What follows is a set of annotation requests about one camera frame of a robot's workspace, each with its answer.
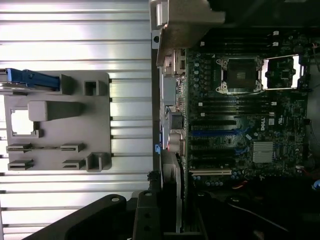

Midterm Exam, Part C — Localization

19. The silver chipset heatsink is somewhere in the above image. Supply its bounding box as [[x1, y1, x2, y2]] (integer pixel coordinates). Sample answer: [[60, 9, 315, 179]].
[[251, 140, 275, 164]]

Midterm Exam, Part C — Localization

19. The black expansion slot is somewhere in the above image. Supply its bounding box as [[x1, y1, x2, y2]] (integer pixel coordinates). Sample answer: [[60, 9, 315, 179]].
[[190, 119, 238, 129]]

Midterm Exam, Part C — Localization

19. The black RAM slot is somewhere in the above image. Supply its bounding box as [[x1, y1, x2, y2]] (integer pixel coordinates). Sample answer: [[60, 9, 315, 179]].
[[198, 106, 274, 116], [198, 96, 274, 104]]

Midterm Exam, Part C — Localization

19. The green Dell motherboard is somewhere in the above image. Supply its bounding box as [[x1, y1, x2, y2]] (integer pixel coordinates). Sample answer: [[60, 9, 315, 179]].
[[184, 29, 312, 195]]

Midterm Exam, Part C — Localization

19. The white expansion slot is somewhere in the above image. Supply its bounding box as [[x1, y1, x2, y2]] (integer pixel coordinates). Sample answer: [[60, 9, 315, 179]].
[[189, 168, 233, 176]]

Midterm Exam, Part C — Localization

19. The open black PC case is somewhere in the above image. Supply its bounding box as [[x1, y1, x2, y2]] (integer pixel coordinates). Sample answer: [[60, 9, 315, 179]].
[[147, 0, 320, 240]]

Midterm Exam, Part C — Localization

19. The grey metal case bracket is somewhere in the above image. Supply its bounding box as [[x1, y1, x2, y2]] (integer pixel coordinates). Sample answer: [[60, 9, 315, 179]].
[[149, 0, 227, 69]]

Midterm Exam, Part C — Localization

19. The CPU socket with metal frame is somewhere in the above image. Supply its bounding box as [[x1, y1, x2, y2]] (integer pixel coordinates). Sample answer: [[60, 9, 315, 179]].
[[214, 55, 264, 95]]

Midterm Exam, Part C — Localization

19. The open silver socket cover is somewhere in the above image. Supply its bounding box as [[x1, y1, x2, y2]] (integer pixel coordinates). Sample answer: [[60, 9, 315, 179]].
[[261, 54, 309, 91]]

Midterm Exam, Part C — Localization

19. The red and yellow wire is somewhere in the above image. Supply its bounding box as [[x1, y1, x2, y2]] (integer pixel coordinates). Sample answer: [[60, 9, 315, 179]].
[[231, 180, 249, 190]]

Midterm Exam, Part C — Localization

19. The grey plastic parts rack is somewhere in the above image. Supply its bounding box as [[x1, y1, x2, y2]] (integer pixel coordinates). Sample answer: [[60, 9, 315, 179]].
[[0, 71, 113, 174]]

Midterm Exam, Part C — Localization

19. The blue expansion slot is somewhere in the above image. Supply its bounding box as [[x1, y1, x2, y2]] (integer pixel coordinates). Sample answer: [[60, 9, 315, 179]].
[[190, 129, 238, 138]]

